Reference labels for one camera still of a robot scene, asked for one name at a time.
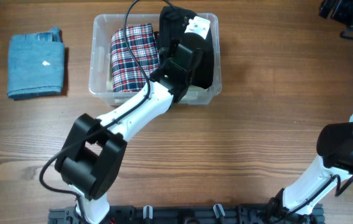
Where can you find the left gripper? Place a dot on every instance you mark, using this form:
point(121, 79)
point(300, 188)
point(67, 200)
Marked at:
point(173, 48)

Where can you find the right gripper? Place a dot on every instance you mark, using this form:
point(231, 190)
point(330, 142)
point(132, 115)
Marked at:
point(340, 14)

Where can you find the cream cloth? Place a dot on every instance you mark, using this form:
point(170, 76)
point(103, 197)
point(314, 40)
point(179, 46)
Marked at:
point(192, 93)

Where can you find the black garment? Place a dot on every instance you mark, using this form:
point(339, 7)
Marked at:
point(172, 25)

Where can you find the red plaid shirt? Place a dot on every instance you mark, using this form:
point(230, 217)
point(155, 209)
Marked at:
point(133, 55)

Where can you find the blue denim jeans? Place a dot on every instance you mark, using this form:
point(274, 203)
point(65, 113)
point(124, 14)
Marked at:
point(35, 65)

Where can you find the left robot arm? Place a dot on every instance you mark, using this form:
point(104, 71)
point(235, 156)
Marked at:
point(92, 154)

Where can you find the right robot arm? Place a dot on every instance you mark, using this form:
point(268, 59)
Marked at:
point(332, 168)

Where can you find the clear plastic storage container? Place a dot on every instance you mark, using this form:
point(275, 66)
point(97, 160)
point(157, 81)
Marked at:
point(105, 25)

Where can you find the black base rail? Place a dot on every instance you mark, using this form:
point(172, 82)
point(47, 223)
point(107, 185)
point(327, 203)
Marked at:
point(242, 214)

